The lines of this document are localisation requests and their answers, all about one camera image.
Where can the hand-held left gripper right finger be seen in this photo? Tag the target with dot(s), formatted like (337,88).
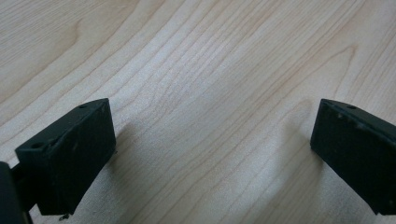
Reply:
(358,149)

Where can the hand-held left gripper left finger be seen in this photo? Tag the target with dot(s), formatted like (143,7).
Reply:
(68,155)

